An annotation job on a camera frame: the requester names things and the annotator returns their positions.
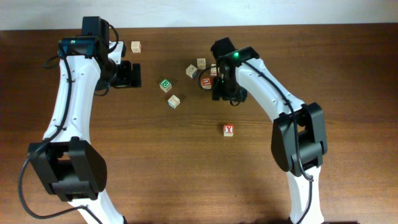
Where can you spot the blue edged wooden block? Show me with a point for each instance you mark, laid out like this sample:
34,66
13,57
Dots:
173,101

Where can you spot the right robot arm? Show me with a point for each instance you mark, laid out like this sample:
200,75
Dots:
298,141

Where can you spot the far left plain wooden block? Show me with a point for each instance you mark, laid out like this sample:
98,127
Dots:
136,47

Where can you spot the plain picture wooden block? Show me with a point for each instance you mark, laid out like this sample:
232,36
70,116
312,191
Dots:
201,63

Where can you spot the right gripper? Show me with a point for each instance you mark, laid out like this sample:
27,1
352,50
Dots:
239,96

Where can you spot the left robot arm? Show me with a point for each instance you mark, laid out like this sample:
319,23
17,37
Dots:
66,163

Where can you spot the red letter P block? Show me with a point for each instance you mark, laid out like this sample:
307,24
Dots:
206,83

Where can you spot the red letter Y block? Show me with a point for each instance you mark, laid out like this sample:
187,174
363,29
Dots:
228,130

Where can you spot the blue sided picture block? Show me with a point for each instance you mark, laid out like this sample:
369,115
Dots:
191,71

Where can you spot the green letter B block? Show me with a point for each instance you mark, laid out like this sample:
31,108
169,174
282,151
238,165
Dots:
165,85

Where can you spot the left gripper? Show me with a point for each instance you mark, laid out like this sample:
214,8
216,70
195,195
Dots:
126,81

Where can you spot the red sided picture block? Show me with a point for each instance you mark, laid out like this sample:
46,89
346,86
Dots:
213,70

